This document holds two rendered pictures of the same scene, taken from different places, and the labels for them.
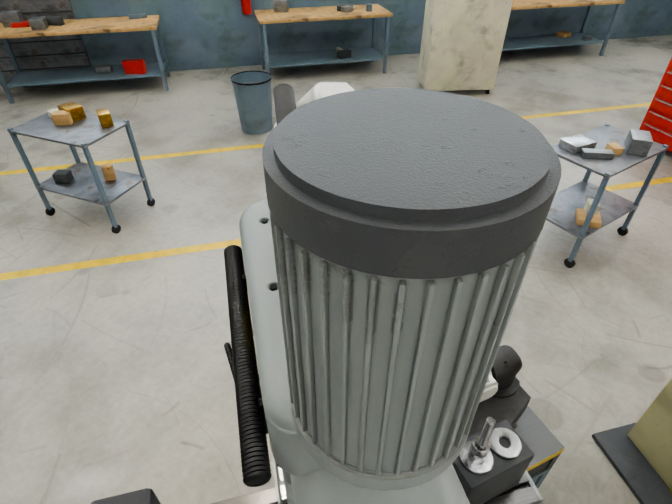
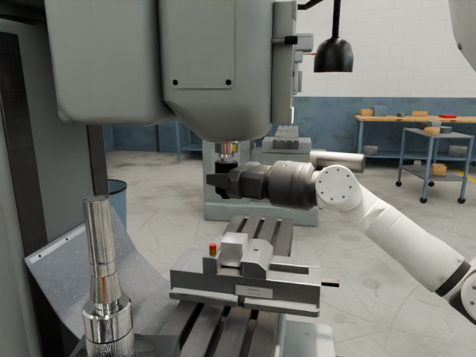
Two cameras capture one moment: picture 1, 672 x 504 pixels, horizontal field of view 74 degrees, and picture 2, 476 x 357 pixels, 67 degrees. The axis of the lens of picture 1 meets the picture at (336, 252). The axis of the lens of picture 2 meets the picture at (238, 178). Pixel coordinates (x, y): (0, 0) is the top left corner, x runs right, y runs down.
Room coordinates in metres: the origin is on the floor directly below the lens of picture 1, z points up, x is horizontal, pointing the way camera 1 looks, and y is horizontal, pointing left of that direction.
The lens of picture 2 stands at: (0.86, -0.62, 1.41)
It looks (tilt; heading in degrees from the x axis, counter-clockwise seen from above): 15 degrees down; 116
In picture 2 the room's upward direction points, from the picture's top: straight up
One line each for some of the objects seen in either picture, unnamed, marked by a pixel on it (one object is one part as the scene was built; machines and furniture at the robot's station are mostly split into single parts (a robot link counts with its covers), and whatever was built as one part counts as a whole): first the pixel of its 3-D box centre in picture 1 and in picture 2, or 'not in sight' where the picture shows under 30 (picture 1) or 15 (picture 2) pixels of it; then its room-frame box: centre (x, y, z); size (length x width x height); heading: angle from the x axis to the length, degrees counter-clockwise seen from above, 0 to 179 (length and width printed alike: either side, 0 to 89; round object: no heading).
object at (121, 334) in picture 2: (478, 451); (110, 336); (0.60, -0.39, 1.16); 0.05 x 0.05 x 0.06
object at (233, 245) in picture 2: not in sight; (234, 248); (0.51, 0.08, 1.03); 0.06 x 0.05 x 0.06; 104
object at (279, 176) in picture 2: not in sight; (267, 183); (0.62, 0.01, 1.23); 0.13 x 0.12 x 0.10; 89
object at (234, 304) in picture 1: (244, 337); not in sight; (0.46, 0.14, 1.79); 0.45 x 0.04 x 0.04; 14
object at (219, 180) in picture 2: not in sight; (219, 180); (0.53, -0.02, 1.23); 0.06 x 0.02 x 0.03; 179
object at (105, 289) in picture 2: (486, 432); (101, 253); (0.60, -0.39, 1.25); 0.03 x 0.03 x 0.11
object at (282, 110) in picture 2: not in sight; (283, 65); (0.64, 0.04, 1.45); 0.04 x 0.04 x 0.21; 14
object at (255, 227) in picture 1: (331, 304); not in sight; (0.52, 0.01, 1.81); 0.47 x 0.26 x 0.16; 14
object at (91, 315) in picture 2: (481, 444); (107, 307); (0.60, -0.39, 1.19); 0.05 x 0.05 x 0.01
